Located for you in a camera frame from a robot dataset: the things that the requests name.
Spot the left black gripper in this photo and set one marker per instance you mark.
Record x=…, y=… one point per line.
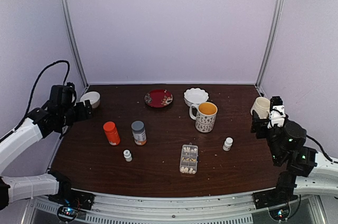
x=82, y=115

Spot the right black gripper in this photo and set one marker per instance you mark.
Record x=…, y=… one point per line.
x=258, y=125

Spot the orange pill bottle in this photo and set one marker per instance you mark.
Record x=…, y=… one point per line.
x=111, y=133

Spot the small white bottle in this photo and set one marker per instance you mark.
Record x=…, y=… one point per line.
x=127, y=155
x=227, y=144

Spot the grey lid pill bottle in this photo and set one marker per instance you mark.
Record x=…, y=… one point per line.
x=139, y=134

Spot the clear plastic pill organizer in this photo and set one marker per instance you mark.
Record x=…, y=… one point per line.
x=190, y=164

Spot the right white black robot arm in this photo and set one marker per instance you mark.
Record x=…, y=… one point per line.
x=308, y=171

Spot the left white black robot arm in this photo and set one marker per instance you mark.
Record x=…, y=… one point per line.
x=60, y=111

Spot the white pills in organizer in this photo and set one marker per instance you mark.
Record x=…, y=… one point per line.
x=191, y=150

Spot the yellow pills in organizer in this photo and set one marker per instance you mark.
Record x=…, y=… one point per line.
x=188, y=159

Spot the cream pills in organizer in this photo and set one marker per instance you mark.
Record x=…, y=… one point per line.
x=187, y=169

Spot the small white bowl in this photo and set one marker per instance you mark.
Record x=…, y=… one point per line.
x=93, y=97

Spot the cream ribbed mug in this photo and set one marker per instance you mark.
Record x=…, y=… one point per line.
x=262, y=107

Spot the patterned mug yellow inside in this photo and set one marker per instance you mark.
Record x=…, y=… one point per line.
x=204, y=115

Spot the white scalloped bowl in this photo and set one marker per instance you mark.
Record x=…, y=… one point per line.
x=195, y=96

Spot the red patterned plate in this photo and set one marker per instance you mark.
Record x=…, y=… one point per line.
x=158, y=98

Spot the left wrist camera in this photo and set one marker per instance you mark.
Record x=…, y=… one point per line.
x=71, y=93

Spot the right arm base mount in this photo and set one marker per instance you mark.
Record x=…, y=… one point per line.
x=270, y=198

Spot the right aluminium frame post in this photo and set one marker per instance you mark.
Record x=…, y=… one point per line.
x=270, y=42

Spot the aluminium frame post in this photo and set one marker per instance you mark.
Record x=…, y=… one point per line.
x=270, y=42
x=73, y=43

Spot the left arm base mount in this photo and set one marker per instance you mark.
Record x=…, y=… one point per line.
x=75, y=199

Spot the front aluminium rail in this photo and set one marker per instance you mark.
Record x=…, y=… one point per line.
x=233, y=208

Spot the left aluminium frame post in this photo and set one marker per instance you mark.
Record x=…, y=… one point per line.
x=73, y=43

